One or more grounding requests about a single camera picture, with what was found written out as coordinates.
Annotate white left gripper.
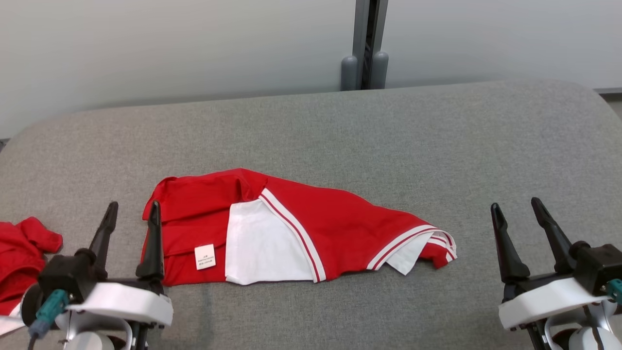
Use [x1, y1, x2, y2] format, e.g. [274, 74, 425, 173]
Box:
[66, 201, 174, 329]

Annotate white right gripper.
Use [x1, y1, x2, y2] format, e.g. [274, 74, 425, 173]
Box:
[490, 197, 614, 332]

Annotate red white-sleeved T-shirt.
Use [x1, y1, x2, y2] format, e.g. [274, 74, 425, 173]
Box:
[141, 168, 457, 286]

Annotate red white-trimmed shorts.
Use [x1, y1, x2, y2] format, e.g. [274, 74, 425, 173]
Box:
[0, 217, 64, 336]

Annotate teal-plug left camera cable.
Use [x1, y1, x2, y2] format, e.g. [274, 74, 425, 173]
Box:
[27, 289, 70, 350]

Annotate grey metal partition post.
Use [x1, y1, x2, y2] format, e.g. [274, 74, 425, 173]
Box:
[340, 0, 389, 91]

